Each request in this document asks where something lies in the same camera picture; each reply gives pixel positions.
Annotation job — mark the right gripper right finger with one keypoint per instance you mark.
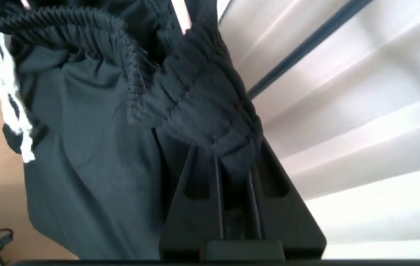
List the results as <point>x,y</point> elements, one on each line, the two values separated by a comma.
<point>291,221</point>

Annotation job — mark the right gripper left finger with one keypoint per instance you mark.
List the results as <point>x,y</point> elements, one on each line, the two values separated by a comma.
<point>191,218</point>

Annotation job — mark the black garment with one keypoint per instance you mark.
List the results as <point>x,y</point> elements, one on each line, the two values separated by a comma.
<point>102,147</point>

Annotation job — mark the pink clothes hanger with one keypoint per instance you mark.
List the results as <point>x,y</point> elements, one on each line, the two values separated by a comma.
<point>182,14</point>

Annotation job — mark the black clothes rack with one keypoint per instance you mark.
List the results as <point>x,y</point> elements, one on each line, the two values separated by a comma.
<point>305,44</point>

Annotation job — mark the beige curtain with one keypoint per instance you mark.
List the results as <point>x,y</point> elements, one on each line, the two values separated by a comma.
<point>361,129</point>

